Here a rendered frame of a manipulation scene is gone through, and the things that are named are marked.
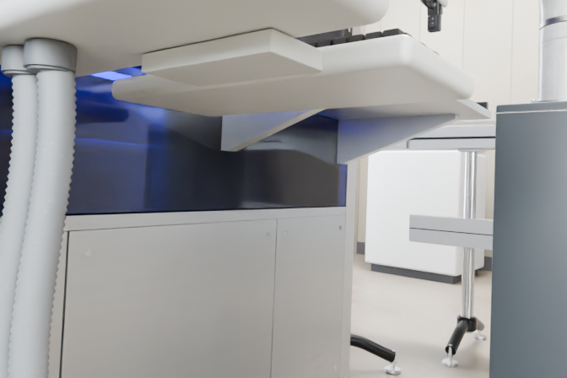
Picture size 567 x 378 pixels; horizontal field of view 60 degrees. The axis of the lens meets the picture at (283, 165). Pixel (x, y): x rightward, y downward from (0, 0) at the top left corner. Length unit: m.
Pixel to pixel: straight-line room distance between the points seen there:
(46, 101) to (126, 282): 0.45
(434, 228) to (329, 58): 1.79
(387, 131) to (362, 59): 0.93
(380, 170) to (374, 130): 2.52
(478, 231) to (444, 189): 1.55
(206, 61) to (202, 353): 0.73
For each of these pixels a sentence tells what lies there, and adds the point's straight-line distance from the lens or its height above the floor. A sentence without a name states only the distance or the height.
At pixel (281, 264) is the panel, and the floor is 0.46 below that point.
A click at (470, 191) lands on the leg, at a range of 2.21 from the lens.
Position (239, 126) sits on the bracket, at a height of 0.78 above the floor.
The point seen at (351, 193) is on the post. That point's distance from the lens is 1.55.
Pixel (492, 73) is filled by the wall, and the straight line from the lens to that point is 4.64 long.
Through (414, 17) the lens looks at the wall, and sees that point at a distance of 5.00.
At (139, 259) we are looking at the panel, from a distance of 0.93.
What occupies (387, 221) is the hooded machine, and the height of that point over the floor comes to 0.40.
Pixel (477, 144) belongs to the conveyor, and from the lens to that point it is 2.17.
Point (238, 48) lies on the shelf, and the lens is 0.46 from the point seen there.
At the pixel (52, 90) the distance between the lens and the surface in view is 0.55.
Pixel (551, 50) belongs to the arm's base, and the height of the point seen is 0.99.
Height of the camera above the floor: 0.67
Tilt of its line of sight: 2 degrees up
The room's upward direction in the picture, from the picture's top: 2 degrees clockwise
